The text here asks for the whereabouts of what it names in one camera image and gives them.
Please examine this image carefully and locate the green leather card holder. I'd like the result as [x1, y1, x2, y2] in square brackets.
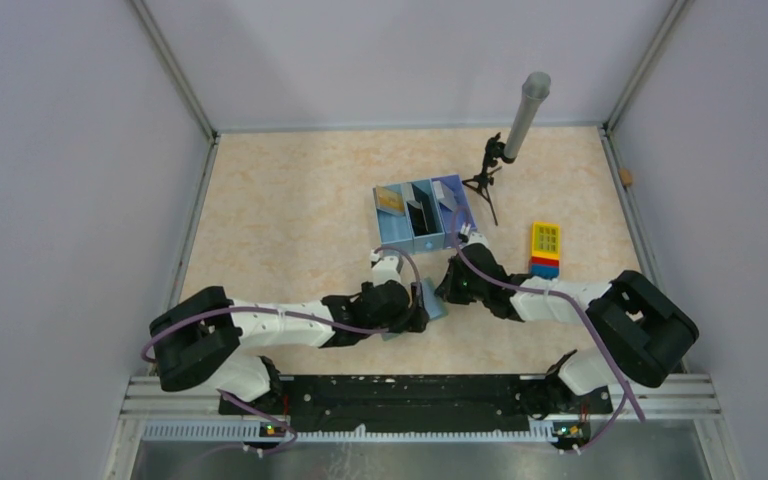
[381, 277, 448, 341]

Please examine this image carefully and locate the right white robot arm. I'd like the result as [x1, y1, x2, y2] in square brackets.
[435, 225, 700, 412]

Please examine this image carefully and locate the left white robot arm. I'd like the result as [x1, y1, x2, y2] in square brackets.
[141, 247, 427, 414]

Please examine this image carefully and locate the black credit card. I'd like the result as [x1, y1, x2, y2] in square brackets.
[407, 202, 437, 236]

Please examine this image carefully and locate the middle blue card tray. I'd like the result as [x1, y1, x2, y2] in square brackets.
[401, 180, 445, 253]

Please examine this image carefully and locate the purple card tray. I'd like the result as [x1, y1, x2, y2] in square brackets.
[431, 174, 478, 249]

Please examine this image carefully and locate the light blue card tray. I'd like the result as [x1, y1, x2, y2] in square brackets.
[375, 184, 417, 255]

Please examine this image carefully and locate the coloured toy brick block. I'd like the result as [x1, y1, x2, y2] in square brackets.
[529, 222, 561, 279]

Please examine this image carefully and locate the grey cylinder on tripod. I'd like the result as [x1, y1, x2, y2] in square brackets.
[502, 71, 551, 164]

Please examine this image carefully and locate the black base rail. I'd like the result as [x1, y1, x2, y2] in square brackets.
[252, 374, 613, 433]

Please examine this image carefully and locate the small brown wall piece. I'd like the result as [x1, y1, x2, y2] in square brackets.
[617, 168, 634, 188]

